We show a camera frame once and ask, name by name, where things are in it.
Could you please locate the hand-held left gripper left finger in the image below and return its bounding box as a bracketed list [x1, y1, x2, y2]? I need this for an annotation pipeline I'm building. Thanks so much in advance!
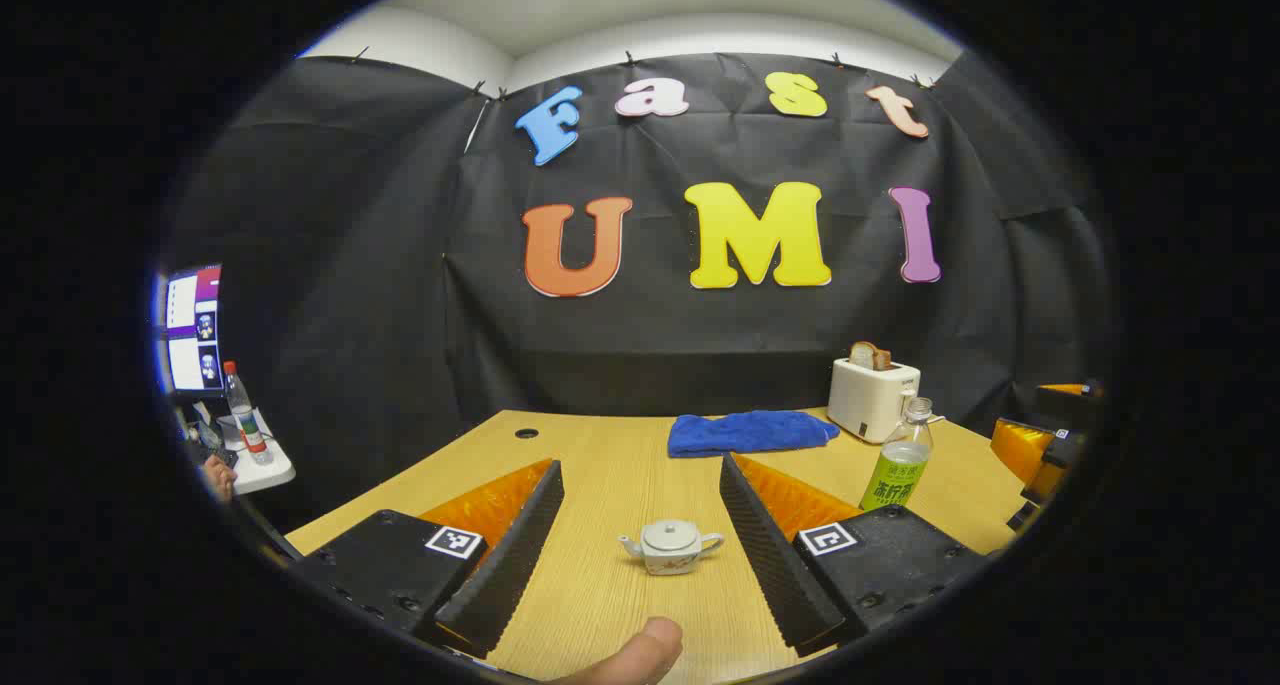
[290, 458, 566, 661]

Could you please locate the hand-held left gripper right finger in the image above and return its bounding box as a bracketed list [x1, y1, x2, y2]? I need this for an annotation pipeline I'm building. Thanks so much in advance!
[720, 452, 991, 658]

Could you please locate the green label water bottle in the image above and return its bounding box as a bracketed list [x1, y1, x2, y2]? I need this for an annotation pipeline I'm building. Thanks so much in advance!
[858, 397, 936, 512]

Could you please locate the red cap plastic bottle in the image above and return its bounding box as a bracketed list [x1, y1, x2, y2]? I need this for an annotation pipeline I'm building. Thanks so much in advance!
[222, 361, 274, 466]

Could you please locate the blue towel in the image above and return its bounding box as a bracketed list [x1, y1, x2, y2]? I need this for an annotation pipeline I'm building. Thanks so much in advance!
[667, 410, 841, 459]

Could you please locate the white toaster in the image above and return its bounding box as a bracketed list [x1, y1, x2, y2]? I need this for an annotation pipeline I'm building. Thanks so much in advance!
[827, 357, 921, 444]

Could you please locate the white side table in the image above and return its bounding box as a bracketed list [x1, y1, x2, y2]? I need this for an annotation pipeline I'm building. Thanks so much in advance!
[215, 410, 297, 496]

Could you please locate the black backdrop cloth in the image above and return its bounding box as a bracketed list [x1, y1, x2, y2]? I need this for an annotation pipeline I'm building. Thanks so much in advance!
[165, 50, 1111, 526]

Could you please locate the computer monitor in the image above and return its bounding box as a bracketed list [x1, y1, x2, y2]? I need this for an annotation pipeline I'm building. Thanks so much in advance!
[160, 263, 223, 398]

